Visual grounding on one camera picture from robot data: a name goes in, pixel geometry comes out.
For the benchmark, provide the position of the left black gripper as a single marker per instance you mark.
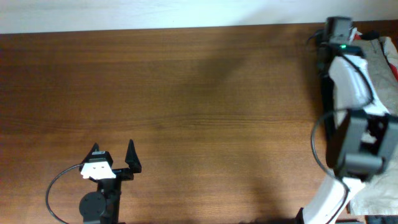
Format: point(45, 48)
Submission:
point(131, 158)

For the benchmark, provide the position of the khaki shorts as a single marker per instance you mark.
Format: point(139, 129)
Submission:
point(379, 197)

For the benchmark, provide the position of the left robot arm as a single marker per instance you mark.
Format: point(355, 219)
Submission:
point(102, 205)

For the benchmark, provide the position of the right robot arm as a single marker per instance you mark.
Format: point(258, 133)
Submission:
point(354, 139)

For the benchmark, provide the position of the black garment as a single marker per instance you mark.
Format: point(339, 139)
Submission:
point(345, 82)

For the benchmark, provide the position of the blue jeans garment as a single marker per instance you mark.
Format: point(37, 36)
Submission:
point(382, 219)

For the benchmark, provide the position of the red and white garment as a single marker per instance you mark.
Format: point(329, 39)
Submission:
point(393, 67)

